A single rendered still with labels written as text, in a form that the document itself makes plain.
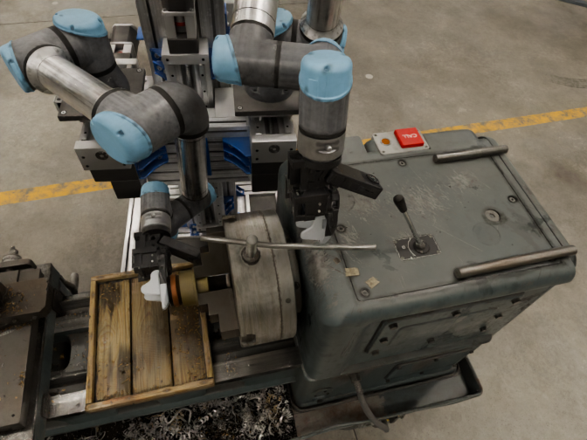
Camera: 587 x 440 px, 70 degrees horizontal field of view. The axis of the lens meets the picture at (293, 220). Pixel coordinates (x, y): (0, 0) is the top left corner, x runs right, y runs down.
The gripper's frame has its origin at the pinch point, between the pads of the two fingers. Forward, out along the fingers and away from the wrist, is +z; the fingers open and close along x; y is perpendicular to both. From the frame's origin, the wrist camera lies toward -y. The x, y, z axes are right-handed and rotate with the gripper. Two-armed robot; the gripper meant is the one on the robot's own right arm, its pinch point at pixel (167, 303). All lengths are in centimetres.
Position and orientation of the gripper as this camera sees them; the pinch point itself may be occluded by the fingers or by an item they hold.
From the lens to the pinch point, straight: 102.8
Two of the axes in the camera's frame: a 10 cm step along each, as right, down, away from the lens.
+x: 0.7, -5.8, -8.1
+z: 2.0, 8.0, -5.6
